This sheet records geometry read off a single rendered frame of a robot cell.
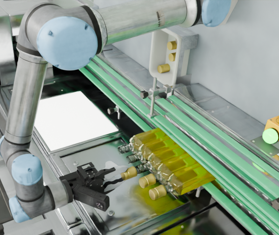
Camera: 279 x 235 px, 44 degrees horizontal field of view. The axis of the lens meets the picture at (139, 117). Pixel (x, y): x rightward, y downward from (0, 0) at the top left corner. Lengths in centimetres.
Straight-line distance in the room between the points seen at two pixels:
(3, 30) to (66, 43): 113
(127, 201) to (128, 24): 63
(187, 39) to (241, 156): 50
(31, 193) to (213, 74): 76
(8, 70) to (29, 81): 101
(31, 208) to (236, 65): 79
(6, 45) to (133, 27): 114
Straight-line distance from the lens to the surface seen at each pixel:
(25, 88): 95
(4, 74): 195
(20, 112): 98
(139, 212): 118
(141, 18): 86
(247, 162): 105
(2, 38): 188
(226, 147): 108
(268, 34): 114
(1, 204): 131
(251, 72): 119
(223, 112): 121
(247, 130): 114
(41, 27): 78
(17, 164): 95
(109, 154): 140
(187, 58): 136
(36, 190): 97
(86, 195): 103
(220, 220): 127
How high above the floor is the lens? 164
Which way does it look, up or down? 29 degrees down
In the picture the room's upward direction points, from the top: 106 degrees counter-clockwise
